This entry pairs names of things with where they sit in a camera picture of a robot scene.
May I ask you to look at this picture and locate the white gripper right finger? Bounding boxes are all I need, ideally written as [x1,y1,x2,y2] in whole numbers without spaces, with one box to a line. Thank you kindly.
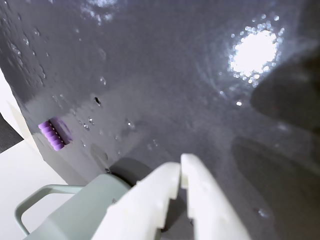
[180,153,252,240]

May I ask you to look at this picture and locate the black table mat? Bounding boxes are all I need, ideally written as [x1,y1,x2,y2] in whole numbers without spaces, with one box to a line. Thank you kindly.
[0,0,320,240]

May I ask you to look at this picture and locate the purple ridged pen grip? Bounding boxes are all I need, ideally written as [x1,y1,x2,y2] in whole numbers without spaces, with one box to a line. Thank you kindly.
[37,116,74,152]

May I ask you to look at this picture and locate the pale green cup with handle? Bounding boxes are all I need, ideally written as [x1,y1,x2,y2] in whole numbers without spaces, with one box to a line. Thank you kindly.
[14,173,163,240]

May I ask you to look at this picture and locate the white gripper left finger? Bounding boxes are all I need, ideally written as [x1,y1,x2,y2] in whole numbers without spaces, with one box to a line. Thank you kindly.
[91,161,182,240]

